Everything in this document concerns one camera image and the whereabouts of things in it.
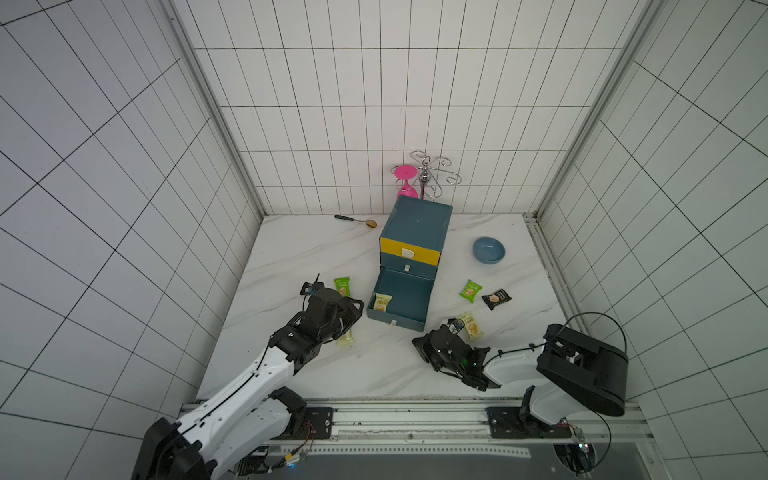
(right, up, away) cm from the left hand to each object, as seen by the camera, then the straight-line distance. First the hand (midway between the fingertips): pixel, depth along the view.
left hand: (359, 310), depth 80 cm
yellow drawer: (+14, +16, +3) cm, 22 cm away
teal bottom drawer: (+15, +1, +12) cm, 20 cm away
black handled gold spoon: (+1, +26, +38) cm, 46 cm away
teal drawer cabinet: (+16, +20, +6) cm, 26 cm away
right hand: (+12, -12, +5) cm, 17 cm away
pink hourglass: (+14, +41, +14) cm, 46 cm away
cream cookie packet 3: (-4, -10, +6) cm, 12 cm away
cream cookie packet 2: (+33, -7, +8) cm, 35 cm away
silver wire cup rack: (+21, +40, +15) cm, 48 cm away
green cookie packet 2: (+36, +2, +17) cm, 40 cm away
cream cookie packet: (+6, -1, +13) cm, 14 cm away
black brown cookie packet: (+43, 0, +15) cm, 46 cm away
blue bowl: (+45, +15, +27) cm, 55 cm away
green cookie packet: (-7, +4, +18) cm, 19 cm away
